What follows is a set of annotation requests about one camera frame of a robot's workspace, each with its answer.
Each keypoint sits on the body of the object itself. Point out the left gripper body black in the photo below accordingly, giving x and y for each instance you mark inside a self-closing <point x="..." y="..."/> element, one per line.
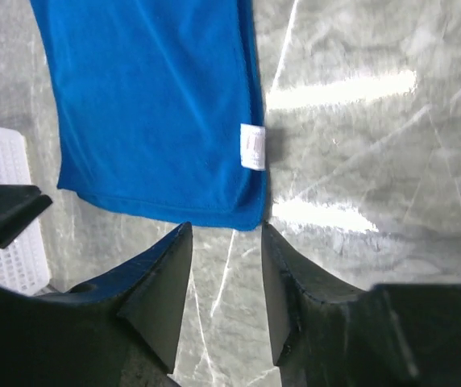
<point x="20" y="205"/>

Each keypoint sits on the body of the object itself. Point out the white towel care label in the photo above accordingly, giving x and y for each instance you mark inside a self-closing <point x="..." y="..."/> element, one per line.
<point x="253" y="147"/>

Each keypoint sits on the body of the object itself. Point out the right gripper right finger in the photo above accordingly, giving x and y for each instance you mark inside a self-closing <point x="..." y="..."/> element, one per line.
<point x="326" y="332"/>

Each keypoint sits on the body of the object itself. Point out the blue towel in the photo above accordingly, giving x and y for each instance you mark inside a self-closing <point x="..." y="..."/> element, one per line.
<point x="150" y="96"/>

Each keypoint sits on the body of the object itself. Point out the white perforated plastic basket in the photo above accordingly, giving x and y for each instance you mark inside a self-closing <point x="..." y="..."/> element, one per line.
<point x="23" y="262"/>

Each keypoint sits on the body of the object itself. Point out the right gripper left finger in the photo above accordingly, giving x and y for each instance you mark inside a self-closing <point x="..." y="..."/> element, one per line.
<point x="121" y="328"/>

